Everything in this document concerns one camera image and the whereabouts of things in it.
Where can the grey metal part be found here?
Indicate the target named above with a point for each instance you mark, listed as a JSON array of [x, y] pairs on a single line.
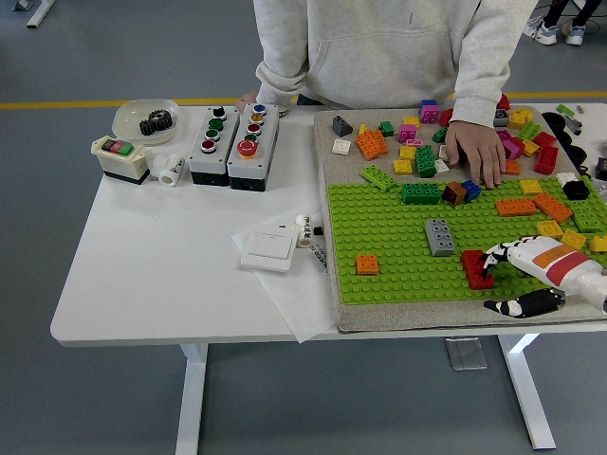
[[574, 123]]

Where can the green studded baseplate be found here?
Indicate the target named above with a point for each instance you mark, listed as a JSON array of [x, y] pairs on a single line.
[[403, 284]]

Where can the small yellow brick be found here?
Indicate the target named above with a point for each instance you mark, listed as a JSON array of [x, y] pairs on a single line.
[[363, 129]]

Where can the lime green plate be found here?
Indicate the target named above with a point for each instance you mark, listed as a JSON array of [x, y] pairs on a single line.
[[590, 218]]

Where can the green two-by-two brick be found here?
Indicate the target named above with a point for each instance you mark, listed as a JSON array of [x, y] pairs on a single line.
[[387, 128], [439, 135]]

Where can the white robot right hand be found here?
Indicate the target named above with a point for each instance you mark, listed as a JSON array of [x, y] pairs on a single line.
[[559, 260]]

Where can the orange two-by-two brick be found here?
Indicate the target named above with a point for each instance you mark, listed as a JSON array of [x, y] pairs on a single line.
[[367, 264]]

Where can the person's right hand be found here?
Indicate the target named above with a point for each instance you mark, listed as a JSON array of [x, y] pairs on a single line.
[[247, 99]]

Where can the grey upturned two-by-four brick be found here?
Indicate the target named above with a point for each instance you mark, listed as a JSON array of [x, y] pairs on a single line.
[[502, 118]]

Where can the person's left hand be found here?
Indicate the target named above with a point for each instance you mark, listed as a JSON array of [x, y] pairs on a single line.
[[474, 142]]

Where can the white square tile brick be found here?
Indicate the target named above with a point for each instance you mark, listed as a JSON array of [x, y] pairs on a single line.
[[342, 146], [443, 151]]

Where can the dark green two-by-four brick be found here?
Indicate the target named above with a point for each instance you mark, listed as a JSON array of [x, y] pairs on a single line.
[[421, 193]]

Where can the white table foot frame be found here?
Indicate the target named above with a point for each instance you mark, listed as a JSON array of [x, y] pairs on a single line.
[[40, 13]]

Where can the black cup tray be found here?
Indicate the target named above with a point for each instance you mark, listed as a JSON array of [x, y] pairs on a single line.
[[555, 121]]

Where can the white table leg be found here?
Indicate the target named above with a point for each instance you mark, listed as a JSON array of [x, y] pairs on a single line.
[[528, 388], [192, 403]]

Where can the yellow two-by-two brick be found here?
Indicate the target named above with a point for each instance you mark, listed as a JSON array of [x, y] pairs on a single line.
[[408, 152], [550, 228], [574, 238], [531, 147], [403, 166], [411, 121], [531, 186]]

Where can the white bowl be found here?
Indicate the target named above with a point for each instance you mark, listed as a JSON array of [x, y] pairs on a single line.
[[128, 118]]

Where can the yellow two-by-four brick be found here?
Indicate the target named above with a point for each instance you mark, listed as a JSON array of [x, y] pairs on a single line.
[[520, 117]]

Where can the small lime green block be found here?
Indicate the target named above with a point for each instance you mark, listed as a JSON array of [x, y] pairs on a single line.
[[566, 109]]

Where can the blue two-by-two brick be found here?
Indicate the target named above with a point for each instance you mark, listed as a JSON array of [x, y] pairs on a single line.
[[472, 189]]

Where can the white wall switch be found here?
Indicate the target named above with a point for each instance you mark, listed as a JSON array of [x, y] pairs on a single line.
[[268, 249]]

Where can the white pipe tee fitting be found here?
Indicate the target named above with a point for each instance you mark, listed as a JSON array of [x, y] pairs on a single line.
[[171, 173]]

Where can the dark green tall brick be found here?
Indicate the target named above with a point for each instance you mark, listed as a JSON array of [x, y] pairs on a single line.
[[426, 161]]

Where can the magenta two-by-two brick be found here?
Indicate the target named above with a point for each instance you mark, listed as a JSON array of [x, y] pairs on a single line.
[[505, 136], [430, 115], [408, 132], [514, 148]]

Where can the person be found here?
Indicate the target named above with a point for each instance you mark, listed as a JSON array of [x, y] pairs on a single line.
[[543, 30], [379, 47]]

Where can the grey emergency-stop control box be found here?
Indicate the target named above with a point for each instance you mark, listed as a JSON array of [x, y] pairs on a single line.
[[246, 170]]

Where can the dark grey slope brick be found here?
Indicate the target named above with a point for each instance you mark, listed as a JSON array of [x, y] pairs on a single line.
[[342, 125]]

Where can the red slope brick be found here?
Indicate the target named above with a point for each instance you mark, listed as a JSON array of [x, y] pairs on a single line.
[[504, 102]]

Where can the red two-by-two brick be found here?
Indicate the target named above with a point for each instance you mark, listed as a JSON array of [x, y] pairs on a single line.
[[544, 139], [446, 118]]

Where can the clear plastic piece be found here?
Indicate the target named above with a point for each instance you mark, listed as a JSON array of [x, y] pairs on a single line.
[[441, 166]]

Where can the white table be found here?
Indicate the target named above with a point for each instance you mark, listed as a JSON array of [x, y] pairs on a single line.
[[166, 260]]

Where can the lime green two-by-four brick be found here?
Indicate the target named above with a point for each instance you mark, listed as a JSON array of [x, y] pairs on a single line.
[[378, 178]]

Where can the black round brick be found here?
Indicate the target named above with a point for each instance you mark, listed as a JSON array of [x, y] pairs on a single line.
[[576, 189]]

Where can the black metal gear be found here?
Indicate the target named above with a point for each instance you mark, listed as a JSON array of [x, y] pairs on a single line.
[[151, 125], [165, 119]]

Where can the small white labelled tube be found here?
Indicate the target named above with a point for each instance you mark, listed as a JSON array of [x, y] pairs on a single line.
[[306, 231]]

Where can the orange two-by-four brick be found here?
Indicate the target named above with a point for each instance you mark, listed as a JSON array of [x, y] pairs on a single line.
[[372, 144], [512, 167], [552, 207], [516, 207]]

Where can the cream red-green switch box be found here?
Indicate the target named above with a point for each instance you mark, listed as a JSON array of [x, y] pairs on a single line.
[[121, 163]]

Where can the silver floor plate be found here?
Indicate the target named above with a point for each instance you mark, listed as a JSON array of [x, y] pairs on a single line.
[[467, 353]]

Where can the pink printed tile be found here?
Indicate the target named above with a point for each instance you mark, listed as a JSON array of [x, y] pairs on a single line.
[[415, 141]]

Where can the blue flat brick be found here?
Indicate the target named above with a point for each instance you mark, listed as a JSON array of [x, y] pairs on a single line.
[[429, 102]]

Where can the white paper sheet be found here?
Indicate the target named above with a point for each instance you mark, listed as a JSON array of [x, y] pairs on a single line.
[[294, 303]]

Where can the grey-brown mat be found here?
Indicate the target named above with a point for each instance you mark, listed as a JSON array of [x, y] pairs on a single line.
[[427, 316]]

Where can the small black connector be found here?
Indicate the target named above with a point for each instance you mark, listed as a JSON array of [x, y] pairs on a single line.
[[318, 231]]

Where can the black box part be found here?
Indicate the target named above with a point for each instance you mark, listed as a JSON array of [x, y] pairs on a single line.
[[602, 168]]

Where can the grey four-button control box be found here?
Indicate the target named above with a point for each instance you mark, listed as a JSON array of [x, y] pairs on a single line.
[[206, 163]]

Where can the brown two-by-two brick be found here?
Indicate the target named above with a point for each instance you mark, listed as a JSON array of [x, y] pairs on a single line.
[[454, 194]]

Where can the red two-by-four brick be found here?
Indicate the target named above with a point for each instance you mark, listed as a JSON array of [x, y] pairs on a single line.
[[471, 271], [547, 159]]

